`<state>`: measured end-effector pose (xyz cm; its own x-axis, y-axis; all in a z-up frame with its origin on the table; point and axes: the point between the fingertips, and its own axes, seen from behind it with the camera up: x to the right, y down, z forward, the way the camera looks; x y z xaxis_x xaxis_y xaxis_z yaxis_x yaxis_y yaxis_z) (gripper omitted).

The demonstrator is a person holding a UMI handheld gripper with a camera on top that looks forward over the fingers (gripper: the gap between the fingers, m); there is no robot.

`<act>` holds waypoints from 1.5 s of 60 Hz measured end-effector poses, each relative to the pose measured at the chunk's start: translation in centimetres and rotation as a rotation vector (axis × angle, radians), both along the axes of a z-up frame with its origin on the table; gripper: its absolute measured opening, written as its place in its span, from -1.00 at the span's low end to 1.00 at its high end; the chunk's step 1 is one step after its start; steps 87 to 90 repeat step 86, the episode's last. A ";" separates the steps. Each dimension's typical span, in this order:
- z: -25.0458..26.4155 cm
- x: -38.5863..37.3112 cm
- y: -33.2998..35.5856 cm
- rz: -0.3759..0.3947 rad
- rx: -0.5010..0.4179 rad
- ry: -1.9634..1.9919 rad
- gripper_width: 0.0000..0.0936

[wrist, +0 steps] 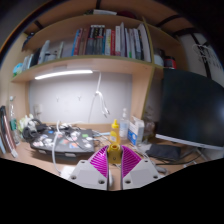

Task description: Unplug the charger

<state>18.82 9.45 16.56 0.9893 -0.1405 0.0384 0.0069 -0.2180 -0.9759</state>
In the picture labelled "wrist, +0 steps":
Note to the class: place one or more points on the white power strip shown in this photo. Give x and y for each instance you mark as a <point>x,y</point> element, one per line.
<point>69,170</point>

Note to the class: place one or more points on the dark standing notebooks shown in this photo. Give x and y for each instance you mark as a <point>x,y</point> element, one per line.
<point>7,133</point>

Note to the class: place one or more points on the yellow charger block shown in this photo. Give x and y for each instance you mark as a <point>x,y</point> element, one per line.
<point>114,154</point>

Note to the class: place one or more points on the black laptop with stickers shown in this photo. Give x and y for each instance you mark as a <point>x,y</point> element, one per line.
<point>63,141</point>

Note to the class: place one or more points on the clear green-label water bottle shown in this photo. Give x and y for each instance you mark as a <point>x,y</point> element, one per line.
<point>13,125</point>

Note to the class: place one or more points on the clear spray bottle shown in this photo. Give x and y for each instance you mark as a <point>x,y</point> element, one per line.
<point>124,128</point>

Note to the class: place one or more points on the black computer monitor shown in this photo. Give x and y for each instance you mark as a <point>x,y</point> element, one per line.
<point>193,110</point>

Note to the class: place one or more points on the black headphones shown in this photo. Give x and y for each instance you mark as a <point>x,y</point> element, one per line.
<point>30,132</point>

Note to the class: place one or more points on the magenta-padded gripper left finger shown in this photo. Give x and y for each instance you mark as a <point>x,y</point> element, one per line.
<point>98,163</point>

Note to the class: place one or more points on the yellow squeeze bottle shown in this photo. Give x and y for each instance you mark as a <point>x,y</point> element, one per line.
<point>115,135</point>

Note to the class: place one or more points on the black wallet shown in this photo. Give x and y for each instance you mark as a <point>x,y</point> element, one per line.
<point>163,151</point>

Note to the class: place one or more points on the white wall socket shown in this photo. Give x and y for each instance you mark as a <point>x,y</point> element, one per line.
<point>39,109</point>

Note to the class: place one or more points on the white crumpled bag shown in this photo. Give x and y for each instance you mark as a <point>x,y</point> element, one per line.
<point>26,121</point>

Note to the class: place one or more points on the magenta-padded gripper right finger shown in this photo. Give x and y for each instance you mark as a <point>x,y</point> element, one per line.
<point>130,162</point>

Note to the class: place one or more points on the white led light bar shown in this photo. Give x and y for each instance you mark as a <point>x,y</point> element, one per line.
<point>63,74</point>

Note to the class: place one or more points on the wooden shelf unit with books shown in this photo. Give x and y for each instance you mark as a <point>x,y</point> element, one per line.
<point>100,41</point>

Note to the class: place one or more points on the blue and white carton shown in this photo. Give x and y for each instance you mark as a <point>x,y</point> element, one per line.
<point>136,133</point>

